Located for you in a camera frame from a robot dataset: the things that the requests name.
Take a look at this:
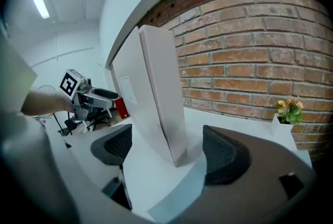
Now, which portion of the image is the white square plant pot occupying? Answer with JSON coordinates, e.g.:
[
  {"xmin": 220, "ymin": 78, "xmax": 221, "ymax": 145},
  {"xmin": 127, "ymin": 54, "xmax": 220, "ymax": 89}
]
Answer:
[{"xmin": 270, "ymin": 113, "xmax": 294, "ymax": 138}]

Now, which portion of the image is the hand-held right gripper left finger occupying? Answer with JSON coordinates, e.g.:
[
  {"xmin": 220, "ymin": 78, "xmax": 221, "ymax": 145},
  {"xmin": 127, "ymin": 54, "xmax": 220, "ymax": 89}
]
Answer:
[{"xmin": 90, "ymin": 123, "xmax": 134, "ymax": 210}]

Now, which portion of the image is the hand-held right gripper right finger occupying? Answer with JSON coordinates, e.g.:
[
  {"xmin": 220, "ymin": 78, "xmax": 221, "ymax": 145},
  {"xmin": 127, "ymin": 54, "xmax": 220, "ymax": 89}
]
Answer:
[{"xmin": 179, "ymin": 125, "xmax": 318, "ymax": 221}]

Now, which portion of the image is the white box item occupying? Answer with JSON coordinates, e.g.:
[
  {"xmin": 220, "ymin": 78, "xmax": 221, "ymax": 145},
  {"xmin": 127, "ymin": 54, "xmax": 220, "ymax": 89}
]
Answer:
[{"xmin": 111, "ymin": 24, "xmax": 188, "ymax": 168}]

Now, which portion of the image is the black floor stand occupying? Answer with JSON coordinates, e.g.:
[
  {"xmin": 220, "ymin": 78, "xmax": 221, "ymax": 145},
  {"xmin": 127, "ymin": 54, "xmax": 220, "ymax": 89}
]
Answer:
[{"xmin": 53, "ymin": 111, "xmax": 79, "ymax": 137}]

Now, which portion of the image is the black office chair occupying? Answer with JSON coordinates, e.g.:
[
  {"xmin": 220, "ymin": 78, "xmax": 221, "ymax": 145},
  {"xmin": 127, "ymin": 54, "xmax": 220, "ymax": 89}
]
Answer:
[{"xmin": 85, "ymin": 107, "xmax": 113, "ymax": 132}]

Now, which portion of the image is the person's left forearm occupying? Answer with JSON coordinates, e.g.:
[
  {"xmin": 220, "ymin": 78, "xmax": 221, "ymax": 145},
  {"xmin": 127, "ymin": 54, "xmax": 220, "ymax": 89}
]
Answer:
[{"xmin": 20, "ymin": 86, "xmax": 75, "ymax": 116}]

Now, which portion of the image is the small red item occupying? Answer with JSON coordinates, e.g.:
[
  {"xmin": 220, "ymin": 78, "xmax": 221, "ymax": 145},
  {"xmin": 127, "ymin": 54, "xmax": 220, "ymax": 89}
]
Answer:
[{"xmin": 114, "ymin": 97, "xmax": 130, "ymax": 120}]

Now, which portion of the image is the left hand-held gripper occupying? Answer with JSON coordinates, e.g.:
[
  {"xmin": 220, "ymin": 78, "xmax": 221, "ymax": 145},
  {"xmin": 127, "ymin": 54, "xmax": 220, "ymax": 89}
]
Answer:
[{"xmin": 59, "ymin": 69, "xmax": 120, "ymax": 122}]

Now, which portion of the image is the yellow flower plant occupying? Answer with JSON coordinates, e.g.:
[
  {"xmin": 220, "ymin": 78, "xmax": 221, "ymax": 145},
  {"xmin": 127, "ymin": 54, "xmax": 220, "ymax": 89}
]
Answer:
[{"xmin": 275, "ymin": 95, "xmax": 304, "ymax": 125}]

